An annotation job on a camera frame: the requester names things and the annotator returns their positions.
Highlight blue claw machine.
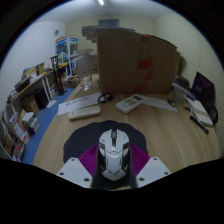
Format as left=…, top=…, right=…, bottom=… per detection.
left=55, top=35, right=80, bottom=78

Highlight clear glass pitcher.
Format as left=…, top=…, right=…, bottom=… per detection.
left=75, top=52, right=94, bottom=92

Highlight plain white remote control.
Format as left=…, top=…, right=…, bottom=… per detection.
left=67, top=105, right=102, bottom=121

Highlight white paper sheet with writing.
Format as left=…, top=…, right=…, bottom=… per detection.
left=57, top=91, right=102, bottom=116

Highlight black eyeglasses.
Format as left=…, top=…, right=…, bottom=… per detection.
left=97, top=92, right=115, bottom=104

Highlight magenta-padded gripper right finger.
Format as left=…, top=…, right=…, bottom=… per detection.
left=128, top=143, right=172, bottom=189

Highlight large brown cardboard box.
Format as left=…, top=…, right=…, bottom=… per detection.
left=95, top=29, right=180, bottom=96

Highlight wall window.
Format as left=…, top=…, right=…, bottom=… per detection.
left=97, top=18, right=120, bottom=28

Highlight white and black computer mouse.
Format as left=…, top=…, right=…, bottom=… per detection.
left=97, top=128, right=131, bottom=182

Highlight black marker pen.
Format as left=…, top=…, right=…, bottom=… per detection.
left=189, top=114, right=210, bottom=135

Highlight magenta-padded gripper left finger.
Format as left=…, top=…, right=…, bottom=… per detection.
left=55, top=143, right=101, bottom=190

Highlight dark grey mouse pad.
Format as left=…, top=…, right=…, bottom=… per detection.
left=63, top=120, right=149, bottom=164

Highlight shelf unit with books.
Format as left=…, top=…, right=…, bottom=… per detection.
left=0, top=61, right=56, bottom=163

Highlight black office chair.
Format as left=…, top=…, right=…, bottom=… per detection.
left=192, top=71, right=219, bottom=126

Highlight white remote control with buttons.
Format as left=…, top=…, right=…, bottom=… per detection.
left=115, top=93, right=145, bottom=115

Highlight stack of white books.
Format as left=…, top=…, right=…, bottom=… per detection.
left=171, top=81, right=196, bottom=105

